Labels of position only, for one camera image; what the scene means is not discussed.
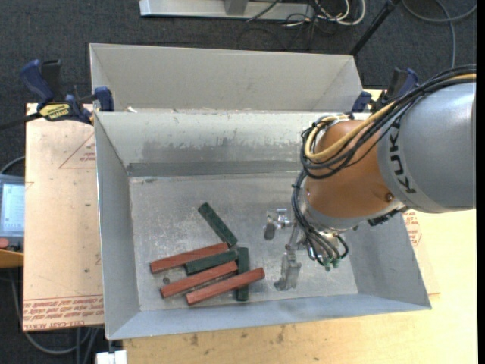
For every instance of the grey metal bin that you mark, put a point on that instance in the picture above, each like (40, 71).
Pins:
(227, 82)

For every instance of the dark green flat block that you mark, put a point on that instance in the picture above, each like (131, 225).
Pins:
(217, 223)
(242, 258)
(209, 262)

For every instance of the red-brown flat block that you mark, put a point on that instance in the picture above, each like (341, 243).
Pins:
(227, 286)
(193, 281)
(185, 258)

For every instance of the brown cardboard board red print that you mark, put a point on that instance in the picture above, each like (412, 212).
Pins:
(60, 211)

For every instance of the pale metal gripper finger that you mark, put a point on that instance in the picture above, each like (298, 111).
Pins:
(289, 272)
(271, 227)

